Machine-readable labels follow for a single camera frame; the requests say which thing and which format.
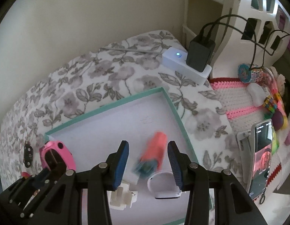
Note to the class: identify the brown pink toy dog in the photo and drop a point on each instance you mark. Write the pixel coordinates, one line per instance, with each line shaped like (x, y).
(26, 175)

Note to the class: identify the grey metal phone stand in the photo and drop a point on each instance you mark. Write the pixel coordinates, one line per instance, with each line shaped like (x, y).
(243, 141)

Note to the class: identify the black power adapter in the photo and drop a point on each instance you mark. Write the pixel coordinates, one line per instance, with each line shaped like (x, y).
(200, 52)

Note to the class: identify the round blue sticker jar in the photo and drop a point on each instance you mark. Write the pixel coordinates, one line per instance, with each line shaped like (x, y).
(244, 74)

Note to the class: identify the white side shelf unit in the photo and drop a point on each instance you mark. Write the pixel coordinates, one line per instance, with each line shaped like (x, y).
(199, 12)

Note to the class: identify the pink kids band watch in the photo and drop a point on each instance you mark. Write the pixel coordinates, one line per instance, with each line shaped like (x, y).
(54, 152)

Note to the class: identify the teal shallow cardboard tray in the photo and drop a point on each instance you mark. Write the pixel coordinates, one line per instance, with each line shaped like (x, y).
(93, 136)

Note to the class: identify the white usb charger cube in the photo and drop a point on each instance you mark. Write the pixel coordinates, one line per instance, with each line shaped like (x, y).
(131, 178)

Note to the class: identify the floral grey white blanket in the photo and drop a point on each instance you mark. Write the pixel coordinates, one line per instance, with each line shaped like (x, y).
(94, 79)

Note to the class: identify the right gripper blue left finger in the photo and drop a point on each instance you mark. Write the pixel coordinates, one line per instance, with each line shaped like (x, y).
(119, 164)

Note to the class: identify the white cut-out shelf panel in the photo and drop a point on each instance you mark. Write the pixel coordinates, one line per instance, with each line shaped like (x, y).
(257, 33)

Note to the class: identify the black toy car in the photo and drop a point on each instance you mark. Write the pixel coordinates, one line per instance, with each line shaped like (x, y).
(28, 154)

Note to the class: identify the pink white crochet mat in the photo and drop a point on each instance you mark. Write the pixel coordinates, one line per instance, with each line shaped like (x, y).
(242, 114)

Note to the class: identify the white power strip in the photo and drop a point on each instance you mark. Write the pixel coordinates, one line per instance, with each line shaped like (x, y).
(175, 60)

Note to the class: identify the smartphone on stand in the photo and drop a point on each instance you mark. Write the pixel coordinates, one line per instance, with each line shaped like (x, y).
(261, 139)

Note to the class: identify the white smartwatch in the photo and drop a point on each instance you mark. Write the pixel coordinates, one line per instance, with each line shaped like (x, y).
(162, 185)

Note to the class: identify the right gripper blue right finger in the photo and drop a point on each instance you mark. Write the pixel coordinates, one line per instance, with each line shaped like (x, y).
(176, 162)

